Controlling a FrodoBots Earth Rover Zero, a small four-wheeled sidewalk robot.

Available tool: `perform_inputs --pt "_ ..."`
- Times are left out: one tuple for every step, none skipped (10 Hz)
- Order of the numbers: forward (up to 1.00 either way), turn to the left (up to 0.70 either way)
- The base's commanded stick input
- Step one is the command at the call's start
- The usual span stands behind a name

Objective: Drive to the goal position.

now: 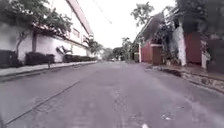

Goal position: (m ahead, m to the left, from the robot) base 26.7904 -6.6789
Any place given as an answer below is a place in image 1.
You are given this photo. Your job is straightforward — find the distant green trees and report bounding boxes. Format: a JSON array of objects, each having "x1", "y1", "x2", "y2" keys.
[{"x1": 99, "y1": 37, "x2": 134, "y2": 62}]

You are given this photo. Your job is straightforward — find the tall thin tree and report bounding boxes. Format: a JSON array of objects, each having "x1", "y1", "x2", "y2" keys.
[{"x1": 130, "y1": 1, "x2": 155, "y2": 28}]

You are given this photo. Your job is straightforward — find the palm-like bush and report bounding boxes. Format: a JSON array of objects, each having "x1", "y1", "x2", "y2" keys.
[{"x1": 83, "y1": 37, "x2": 104, "y2": 58}]

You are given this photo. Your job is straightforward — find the white boundary wall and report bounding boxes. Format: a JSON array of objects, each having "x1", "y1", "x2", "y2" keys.
[{"x1": 0, "y1": 23, "x2": 90, "y2": 64}]

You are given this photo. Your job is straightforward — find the white building with red eaves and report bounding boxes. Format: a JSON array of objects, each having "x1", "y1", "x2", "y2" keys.
[{"x1": 46, "y1": 0, "x2": 95, "y2": 51}]

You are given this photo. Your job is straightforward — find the grey asphalt road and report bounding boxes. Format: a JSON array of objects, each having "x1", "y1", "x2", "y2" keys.
[{"x1": 0, "y1": 60, "x2": 224, "y2": 128}]

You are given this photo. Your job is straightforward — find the dark tree over wall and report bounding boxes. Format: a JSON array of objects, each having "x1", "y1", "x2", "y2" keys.
[{"x1": 173, "y1": 0, "x2": 224, "y2": 38}]

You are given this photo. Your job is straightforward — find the large leafy tree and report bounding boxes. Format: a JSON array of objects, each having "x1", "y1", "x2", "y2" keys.
[{"x1": 0, "y1": 0, "x2": 73, "y2": 56}]

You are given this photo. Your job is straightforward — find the dark trimmed hedge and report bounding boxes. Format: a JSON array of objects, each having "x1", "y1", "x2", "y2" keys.
[
  {"x1": 63, "y1": 54, "x2": 98, "y2": 64},
  {"x1": 0, "y1": 49, "x2": 20, "y2": 69},
  {"x1": 25, "y1": 51, "x2": 56, "y2": 66}
]

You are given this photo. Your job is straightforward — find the red and white gated building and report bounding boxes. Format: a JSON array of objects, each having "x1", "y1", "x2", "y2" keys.
[{"x1": 132, "y1": 6, "x2": 224, "y2": 74}]

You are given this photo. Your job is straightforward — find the raised grey pavement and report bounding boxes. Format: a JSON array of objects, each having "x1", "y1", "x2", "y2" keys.
[{"x1": 0, "y1": 60, "x2": 98, "y2": 83}]

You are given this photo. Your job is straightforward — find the stone kerb verge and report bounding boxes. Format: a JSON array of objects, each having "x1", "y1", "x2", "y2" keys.
[{"x1": 146, "y1": 63, "x2": 224, "y2": 94}]

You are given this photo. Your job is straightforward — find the overhead wires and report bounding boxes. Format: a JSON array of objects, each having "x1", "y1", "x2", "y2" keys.
[{"x1": 91, "y1": 0, "x2": 114, "y2": 26}]

